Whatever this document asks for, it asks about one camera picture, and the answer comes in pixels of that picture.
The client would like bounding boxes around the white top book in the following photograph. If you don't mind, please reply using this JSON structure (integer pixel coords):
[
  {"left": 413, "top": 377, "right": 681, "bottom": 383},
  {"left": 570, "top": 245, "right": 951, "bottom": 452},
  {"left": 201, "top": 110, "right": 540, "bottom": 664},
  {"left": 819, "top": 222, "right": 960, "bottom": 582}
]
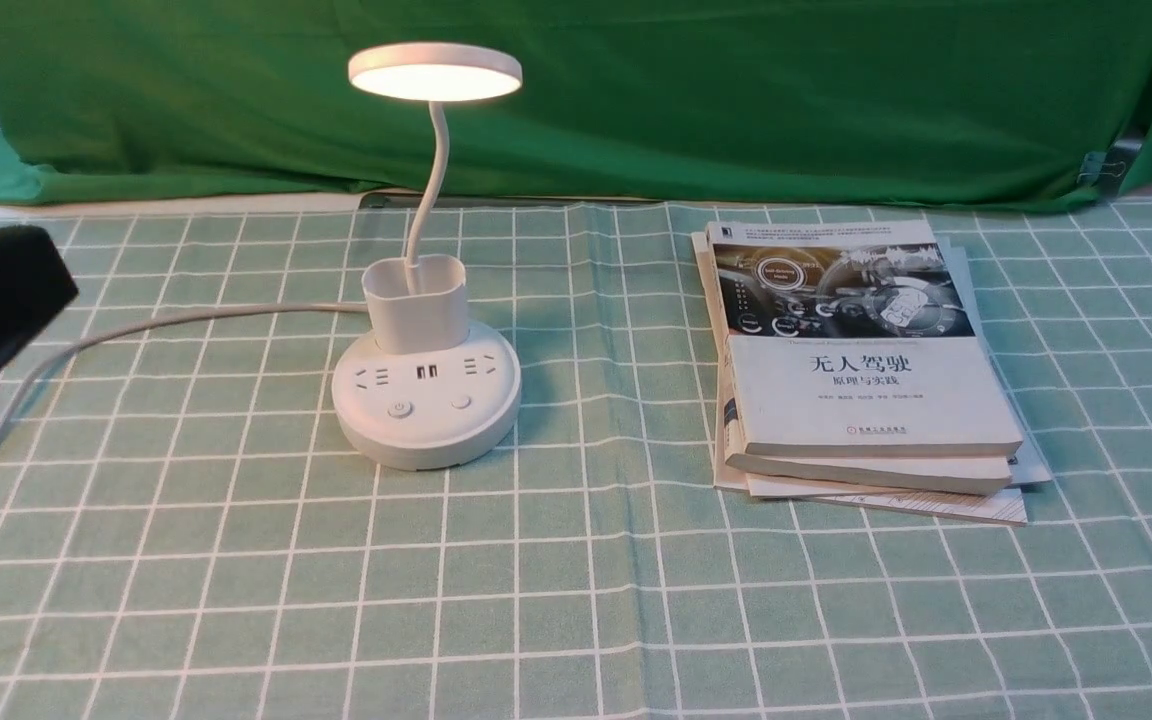
[{"left": 706, "top": 220, "right": 1024, "bottom": 458}]

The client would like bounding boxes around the white lamp power cable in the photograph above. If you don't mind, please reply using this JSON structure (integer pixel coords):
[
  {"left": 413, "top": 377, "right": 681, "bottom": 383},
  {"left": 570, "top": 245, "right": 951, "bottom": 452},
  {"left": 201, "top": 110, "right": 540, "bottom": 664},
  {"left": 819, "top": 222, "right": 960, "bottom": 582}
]
[{"left": 0, "top": 302, "right": 369, "bottom": 491}]

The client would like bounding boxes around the white desk lamp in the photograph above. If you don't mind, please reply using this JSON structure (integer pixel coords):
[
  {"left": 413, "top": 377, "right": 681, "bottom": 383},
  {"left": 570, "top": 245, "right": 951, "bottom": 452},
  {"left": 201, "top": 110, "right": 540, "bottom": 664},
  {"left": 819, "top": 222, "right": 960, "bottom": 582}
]
[{"left": 332, "top": 41, "right": 524, "bottom": 471}]

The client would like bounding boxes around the green checkered tablecloth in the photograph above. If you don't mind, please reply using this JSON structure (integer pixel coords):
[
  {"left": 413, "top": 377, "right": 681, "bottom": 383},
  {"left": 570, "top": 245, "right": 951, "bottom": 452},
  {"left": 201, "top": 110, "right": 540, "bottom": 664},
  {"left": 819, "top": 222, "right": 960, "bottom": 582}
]
[{"left": 0, "top": 200, "right": 1152, "bottom": 719}]

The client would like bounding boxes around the white book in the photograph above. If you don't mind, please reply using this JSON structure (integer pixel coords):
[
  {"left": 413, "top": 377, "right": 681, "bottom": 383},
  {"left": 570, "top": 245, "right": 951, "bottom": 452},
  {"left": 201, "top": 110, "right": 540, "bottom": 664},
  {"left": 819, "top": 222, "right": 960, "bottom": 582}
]
[
  {"left": 692, "top": 232, "right": 1014, "bottom": 497},
  {"left": 706, "top": 220, "right": 1024, "bottom": 458}
]

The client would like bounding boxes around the metal binder clip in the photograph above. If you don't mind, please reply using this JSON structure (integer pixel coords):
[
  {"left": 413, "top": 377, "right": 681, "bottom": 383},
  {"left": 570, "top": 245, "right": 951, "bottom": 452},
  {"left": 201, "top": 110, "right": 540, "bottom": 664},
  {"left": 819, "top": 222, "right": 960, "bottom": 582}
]
[{"left": 1076, "top": 137, "right": 1143, "bottom": 199}]

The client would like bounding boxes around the green backdrop cloth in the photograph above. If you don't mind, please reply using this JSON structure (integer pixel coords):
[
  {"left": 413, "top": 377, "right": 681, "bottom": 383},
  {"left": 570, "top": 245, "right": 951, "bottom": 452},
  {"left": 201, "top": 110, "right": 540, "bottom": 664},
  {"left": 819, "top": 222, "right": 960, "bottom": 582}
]
[{"left": 0, "top": 1, "right": 1152, "bottom": 210}]

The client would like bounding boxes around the striped bottom booklet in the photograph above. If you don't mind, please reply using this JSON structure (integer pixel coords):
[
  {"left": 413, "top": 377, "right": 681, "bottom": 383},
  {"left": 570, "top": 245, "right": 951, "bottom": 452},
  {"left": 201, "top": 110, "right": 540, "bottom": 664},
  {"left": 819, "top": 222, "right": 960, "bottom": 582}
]
[{"left": 712, "top": 400, "right": 1029, "bottom": 526}]

